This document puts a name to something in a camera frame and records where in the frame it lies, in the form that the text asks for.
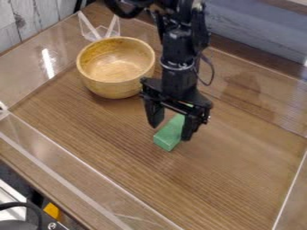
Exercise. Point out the clear acrylic tray wall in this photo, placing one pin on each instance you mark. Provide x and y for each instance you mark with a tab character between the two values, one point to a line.
89	196

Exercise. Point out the green rectangular block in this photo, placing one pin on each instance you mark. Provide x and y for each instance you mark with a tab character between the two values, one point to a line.
169	136

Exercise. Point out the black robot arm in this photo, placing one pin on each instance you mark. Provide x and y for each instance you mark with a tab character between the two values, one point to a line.
185	36

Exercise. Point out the brown wooden bowl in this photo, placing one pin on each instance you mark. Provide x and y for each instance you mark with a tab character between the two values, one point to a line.
113	64

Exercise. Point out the clear acrylic corner bracket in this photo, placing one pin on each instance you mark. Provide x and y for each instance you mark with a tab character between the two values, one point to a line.
98	33

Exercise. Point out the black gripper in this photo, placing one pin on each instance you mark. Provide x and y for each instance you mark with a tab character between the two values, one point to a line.
176	92

